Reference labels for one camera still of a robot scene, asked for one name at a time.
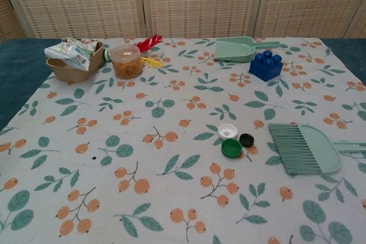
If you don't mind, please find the woven bamboo folding screen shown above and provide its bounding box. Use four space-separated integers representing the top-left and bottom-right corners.
0 0 366 39

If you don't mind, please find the mint green dustpan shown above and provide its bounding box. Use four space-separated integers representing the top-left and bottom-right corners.
214 35 288 63

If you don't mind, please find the floral fruit print tablecloth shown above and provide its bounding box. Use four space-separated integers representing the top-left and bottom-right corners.
0 37 366 244

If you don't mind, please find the red feather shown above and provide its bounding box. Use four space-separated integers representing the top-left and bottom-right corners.
134 34 163 53

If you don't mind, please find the white bottle cap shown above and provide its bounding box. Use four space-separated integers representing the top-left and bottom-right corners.
217 123 238 139

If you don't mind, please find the clear jar of rubber bands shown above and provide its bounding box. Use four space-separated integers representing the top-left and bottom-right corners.
109 45 143 79

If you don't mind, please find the green bottle cap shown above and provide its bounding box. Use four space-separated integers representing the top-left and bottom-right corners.
221 138 244 159

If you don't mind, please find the crumpled snack bag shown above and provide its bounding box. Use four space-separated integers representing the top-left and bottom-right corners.
44 37 97 72

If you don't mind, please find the black bottle cap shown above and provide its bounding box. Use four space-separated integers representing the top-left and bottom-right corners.
238 133 255 147

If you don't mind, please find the brown paper box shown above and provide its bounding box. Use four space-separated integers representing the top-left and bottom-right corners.
46 41 104 82

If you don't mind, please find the teal green cleaning brush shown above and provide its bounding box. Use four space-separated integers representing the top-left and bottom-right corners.
268 122 366 178

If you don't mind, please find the blue toy building block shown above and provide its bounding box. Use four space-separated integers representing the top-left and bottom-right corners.
249 50 284 82

